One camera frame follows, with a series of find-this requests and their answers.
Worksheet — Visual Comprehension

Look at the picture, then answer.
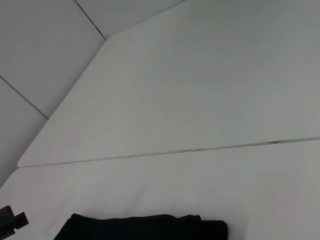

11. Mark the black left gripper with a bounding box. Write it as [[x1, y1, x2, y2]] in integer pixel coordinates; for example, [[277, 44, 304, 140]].
[[0, 205, 29, 237]]

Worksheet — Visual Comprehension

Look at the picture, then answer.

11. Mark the black t-shirt with FREE print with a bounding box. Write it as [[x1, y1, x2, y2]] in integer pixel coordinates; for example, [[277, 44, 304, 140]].
[[53, 213, 229, 240]]

